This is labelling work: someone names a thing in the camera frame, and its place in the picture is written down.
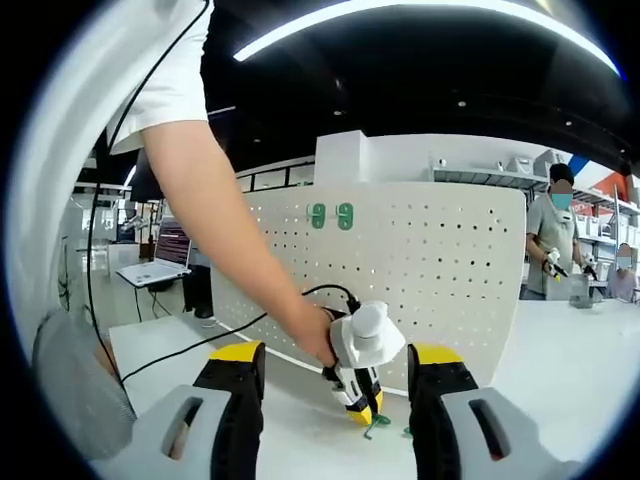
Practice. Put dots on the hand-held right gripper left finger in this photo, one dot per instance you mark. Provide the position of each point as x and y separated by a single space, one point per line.
240 415

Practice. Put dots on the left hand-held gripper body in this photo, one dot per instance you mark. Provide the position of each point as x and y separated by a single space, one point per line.
365 340

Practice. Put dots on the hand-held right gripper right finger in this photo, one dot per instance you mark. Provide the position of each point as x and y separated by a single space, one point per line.
435 415

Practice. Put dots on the white pegboard mounting plate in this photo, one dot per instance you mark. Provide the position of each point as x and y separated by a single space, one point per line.
425 280

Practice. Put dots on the person's left hand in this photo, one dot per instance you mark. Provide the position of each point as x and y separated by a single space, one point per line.
317 340

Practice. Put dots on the white laptop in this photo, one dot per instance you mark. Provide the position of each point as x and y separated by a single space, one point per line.
155 272

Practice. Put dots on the person's grey mesh clothing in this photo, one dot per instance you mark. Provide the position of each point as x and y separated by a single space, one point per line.
70 390

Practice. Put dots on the grey metal fixture block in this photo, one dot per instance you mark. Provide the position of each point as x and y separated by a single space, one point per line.
582 296

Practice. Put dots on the grey metal shelf rack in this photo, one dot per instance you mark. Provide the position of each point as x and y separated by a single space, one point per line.
480 174

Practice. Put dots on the white storage box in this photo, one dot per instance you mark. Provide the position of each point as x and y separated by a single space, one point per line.
522 164

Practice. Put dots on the shelf rack with white bins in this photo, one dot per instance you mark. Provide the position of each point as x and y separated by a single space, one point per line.
600 225

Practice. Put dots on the large black display screen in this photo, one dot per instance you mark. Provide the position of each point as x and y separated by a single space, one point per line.
145 175

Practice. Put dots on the person's white shirt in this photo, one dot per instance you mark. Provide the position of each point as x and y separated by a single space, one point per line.
165 75

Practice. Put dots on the small white camera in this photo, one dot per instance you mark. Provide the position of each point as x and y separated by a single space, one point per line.
441 161

